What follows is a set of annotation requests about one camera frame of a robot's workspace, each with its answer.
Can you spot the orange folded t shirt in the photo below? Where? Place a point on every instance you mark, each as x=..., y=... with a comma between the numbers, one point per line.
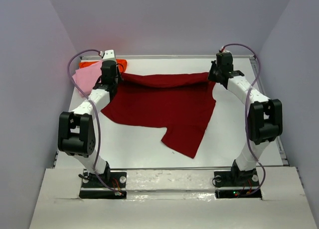
x=122, y=62

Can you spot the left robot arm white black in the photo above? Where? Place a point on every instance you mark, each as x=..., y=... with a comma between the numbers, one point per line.
x=79, y=133

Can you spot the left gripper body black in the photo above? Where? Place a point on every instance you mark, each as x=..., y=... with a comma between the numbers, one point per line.
x=115, y=77

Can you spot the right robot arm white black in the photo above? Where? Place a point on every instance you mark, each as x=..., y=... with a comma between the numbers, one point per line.
x=263, y=118

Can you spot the dark red t shirt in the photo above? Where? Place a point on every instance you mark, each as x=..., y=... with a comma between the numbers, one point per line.
x=182, y=103

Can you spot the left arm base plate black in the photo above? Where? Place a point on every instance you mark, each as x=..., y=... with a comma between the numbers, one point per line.
x=92, y=188

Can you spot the pink folded t shirt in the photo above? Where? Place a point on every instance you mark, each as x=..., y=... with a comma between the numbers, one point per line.
x=87, y=77

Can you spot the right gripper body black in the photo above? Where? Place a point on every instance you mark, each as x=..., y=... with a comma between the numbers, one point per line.
x=214, y=72

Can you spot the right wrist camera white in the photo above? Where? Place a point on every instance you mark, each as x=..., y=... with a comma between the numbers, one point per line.
x=223, y=49

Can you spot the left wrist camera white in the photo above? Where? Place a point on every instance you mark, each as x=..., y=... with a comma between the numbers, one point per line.
x=108, y=55

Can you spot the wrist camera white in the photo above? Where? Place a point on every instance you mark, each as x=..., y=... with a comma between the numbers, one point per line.
x=108, y=55
x=223, y=49

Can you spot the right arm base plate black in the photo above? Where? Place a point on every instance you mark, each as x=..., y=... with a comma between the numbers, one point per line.
x=229, y=187

